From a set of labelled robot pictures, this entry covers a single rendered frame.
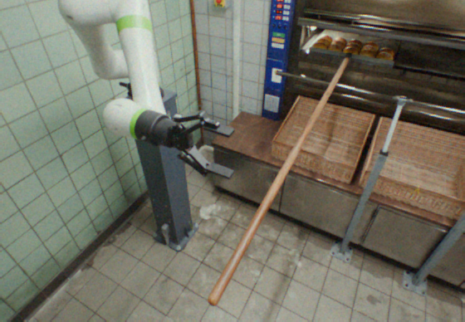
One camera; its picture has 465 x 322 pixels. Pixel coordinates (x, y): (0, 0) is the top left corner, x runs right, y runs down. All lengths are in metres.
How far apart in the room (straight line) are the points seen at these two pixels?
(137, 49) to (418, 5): 1.56
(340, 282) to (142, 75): 1.86
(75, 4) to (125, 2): 0.15
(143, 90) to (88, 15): 0.31
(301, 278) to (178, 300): 0.84
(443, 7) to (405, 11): 0.18
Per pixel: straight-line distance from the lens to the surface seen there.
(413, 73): 2.18
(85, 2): 1.15
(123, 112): 0.85
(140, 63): 1.03
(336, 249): 2.43
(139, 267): 2.32
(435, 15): 2.07
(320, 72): 2.27
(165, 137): 0.78
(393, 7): 2.07
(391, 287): 2.42
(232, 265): 0.89
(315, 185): 2.07
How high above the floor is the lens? 1.96
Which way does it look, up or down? 39 degrees down
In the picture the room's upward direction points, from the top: straight up
